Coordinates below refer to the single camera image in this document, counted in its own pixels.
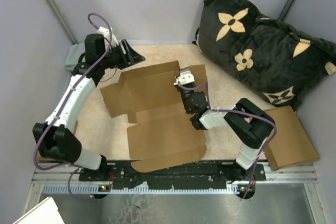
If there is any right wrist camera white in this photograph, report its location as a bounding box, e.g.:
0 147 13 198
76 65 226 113
174 69 195 86

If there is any folded cardboard box right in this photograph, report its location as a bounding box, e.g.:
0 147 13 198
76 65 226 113
264 106 320 171

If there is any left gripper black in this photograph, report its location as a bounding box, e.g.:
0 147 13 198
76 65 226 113
99 39 144 70

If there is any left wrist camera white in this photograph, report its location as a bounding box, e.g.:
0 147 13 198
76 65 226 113
97 27 119 47

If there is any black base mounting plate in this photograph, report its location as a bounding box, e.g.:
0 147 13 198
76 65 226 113
79 160 266 190

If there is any grey folded cloth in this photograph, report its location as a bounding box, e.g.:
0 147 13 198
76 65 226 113
65 42 85 72

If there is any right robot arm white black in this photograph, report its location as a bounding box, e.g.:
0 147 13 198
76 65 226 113
177 87 277 183

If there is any brown cardboard box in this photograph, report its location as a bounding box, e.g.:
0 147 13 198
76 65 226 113
100 61 207 173

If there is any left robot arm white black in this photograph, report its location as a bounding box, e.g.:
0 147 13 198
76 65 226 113
33 33 145 180

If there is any aluminium rail frame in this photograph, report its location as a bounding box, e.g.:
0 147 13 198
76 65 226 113
24 160 331 223

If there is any black floral plush pillow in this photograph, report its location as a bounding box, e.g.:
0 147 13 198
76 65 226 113
195 0 335 109

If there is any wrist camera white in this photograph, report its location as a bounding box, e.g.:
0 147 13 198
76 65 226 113
174 69 195 86
97 27 119 47

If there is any folded cardboard box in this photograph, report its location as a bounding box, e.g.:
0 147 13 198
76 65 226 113
36 120 79 161
264 106 320 171

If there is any folded cardboard box left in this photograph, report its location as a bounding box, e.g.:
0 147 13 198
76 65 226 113
36 120 79 161

